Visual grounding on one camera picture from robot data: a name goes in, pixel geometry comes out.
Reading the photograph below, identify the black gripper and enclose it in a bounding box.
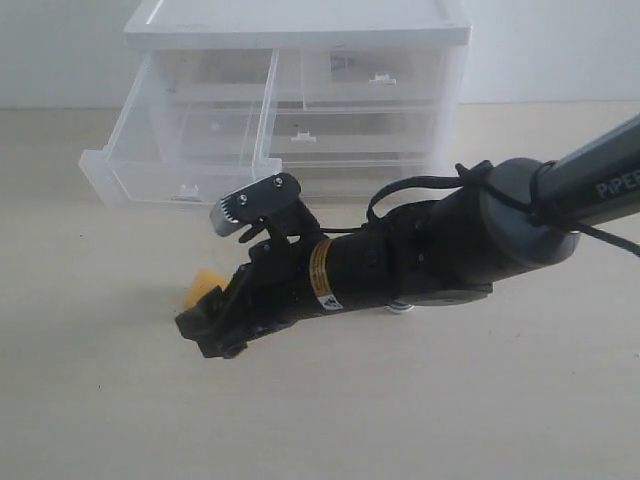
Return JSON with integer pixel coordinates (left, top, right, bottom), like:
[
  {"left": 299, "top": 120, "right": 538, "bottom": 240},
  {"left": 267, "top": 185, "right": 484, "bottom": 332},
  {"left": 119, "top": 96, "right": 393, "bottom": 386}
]
[{"left": 175, "top": 234, "right": 325, "bottom": 359}]

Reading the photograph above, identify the yellow sponge block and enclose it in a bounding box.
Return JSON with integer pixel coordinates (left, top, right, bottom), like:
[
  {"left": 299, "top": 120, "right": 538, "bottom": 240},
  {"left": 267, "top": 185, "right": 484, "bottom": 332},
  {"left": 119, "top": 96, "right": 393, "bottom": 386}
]
[{"left": 182, "top": 269, "right": 229, "bottom": 310}]

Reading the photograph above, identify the white medicine bottle teal label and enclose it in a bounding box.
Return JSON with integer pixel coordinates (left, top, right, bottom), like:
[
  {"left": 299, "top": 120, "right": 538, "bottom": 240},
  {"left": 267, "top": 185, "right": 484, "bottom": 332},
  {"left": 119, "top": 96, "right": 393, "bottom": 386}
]
[{"left": 386, "top": 302, "right": 414, "bottom": 315}]

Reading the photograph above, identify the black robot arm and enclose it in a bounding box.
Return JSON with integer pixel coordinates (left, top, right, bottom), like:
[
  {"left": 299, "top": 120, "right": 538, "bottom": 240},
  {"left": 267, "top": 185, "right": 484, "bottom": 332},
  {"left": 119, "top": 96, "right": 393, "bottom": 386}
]
[{"left": 175, "top": 118, "right": 639, "bottom": 359}]

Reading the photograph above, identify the clear bottom wide drawer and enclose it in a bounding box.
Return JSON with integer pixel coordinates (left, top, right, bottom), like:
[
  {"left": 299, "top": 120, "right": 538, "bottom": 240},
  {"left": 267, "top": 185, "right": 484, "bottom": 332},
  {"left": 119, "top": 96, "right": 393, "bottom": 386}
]
[{"left": 280, "top": 152, "right": 442, "bottom": 200}]

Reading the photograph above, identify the clear wide drawer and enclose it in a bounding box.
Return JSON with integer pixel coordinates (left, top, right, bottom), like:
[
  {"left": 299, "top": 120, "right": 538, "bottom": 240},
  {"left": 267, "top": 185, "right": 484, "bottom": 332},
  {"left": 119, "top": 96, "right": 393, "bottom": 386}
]
[
  {"left": 271, "top": 111, "right": 435, "bottom": 154},
  {"left": 280, "top": 152, "right": 442, "bottom": 200}
]

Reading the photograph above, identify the clear middle wide drawer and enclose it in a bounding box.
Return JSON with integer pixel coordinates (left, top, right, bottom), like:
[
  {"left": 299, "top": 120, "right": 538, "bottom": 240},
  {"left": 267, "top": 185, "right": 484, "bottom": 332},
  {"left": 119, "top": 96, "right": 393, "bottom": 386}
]
[{"left": 271, "top": 111, "right": 435, "bottom": 154}]

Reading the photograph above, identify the white plastic drawer cabinet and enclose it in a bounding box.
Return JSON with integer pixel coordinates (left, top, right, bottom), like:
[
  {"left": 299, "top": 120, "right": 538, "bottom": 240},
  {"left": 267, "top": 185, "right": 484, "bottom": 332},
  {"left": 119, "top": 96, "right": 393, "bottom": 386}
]
[{"left": 125, "top": 1, "right": 472, "bottom": 172}]

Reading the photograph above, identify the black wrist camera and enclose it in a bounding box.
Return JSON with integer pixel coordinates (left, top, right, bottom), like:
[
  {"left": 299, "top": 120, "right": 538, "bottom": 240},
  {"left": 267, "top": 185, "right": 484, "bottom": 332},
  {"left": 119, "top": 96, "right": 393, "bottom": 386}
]
[{"left": 209, "top": 173, "right": 320, "bottom": 243}]

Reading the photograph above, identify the black cable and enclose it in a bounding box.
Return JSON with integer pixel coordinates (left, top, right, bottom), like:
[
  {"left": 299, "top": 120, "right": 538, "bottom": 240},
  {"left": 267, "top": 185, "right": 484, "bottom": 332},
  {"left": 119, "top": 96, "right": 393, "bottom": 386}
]
[{"left": 319, "top": 160, "right": 640, "bottom": 259}]

